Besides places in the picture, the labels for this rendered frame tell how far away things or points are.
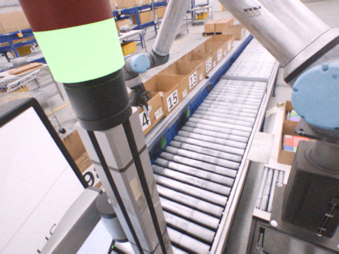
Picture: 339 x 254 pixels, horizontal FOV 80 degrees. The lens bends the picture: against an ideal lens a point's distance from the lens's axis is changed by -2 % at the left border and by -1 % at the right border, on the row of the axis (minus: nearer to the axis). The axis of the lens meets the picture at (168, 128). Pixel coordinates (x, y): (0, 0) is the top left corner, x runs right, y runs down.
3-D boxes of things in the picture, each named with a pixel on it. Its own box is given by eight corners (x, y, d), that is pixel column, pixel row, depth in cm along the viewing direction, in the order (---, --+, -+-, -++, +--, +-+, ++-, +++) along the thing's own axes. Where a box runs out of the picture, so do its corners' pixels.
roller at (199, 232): (215, 248, 86) (215, 242, 84) (122, 205, 110) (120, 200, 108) (219, 237, 90) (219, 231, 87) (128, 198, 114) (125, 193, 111)
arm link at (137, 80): (132, 79, 111) (120, 82, 117) (136, 87, 114) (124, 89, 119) (142, 73, 118) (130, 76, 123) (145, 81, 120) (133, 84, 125)
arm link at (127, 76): (119, 58, 106) (112, 61, 114) (129, 80, 111) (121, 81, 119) (133, 52, 110) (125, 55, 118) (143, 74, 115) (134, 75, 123)
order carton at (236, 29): (240, 40, 309) (241, 28, 299) (221, 41, 322) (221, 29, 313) (245, 35, 336) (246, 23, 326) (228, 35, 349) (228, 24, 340)
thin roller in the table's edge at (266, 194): (266, 210, 92) (273, 169, 111) (261, 208, 93) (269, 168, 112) (265, 212, 93) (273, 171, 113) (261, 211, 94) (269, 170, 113)
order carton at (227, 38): (226, 55, 254) (226, 41, 245) (204, 55, 268) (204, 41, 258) (234, 47, 282) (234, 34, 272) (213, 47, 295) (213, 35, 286)
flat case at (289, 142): (307, 139, 123) (307, 137, 122) (309, 160, 109) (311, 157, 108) (282, 135, 128) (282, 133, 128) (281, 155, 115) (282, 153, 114)
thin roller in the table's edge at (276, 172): (272, 212, 91) (278, 170, 110) (267, 210, 92) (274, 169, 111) (271, 214, 92) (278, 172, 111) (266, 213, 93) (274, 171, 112)
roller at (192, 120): (252, 136, 145) (253, 130, 142) (186, 124, 169) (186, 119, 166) (254, 132, 148) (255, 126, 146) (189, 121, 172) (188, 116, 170)
